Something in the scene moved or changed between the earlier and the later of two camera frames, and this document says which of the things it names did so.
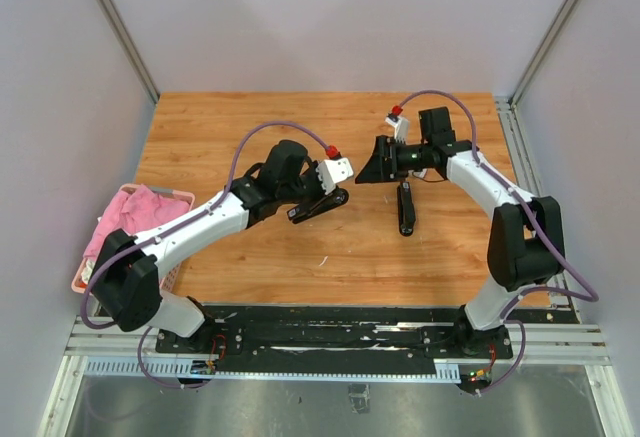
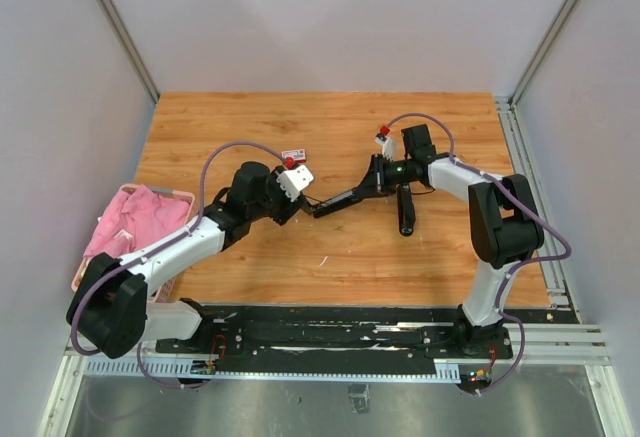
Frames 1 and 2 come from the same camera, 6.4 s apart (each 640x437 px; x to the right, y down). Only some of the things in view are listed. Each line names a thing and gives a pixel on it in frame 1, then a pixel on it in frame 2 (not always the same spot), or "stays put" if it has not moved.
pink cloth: (134, 211) stays put
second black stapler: (406, 212) stays put
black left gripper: (312, 171) → (288, 207)
